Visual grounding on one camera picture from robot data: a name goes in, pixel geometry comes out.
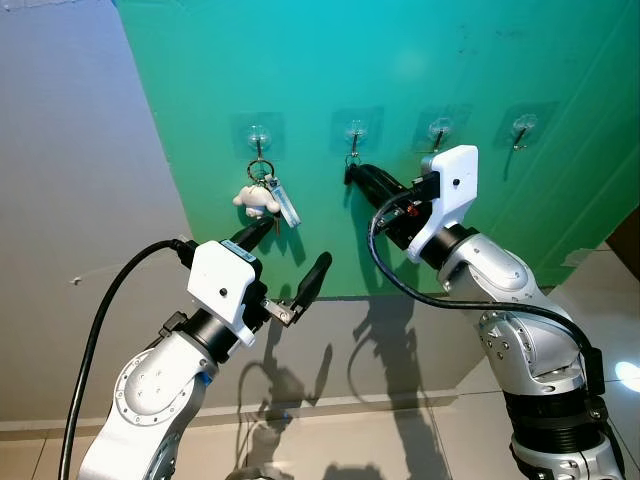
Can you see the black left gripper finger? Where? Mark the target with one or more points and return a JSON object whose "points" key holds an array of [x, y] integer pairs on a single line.
{"points": [[314, 280], [255, 232]]}

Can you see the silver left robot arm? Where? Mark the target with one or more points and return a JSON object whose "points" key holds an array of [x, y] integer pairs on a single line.
{"points": [[150, 395]]}

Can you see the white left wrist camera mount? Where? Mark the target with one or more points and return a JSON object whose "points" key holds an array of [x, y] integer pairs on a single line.
{"points": [[222, 285]]}

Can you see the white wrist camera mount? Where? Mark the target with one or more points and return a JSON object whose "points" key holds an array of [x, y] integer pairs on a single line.
{"points": [[450, 190], [222, 285]]}

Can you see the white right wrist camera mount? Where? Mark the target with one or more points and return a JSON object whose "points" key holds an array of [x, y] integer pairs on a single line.
{"points": [[450, 190]]}

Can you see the clear adhesive wall hook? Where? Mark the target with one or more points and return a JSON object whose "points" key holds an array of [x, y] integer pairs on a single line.
{"points": [[440, 126], [355, 128], [525, 125], [258, 132]]}

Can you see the green wall board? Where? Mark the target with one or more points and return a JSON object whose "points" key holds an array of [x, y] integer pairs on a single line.
{"points": [[400, 60]]}

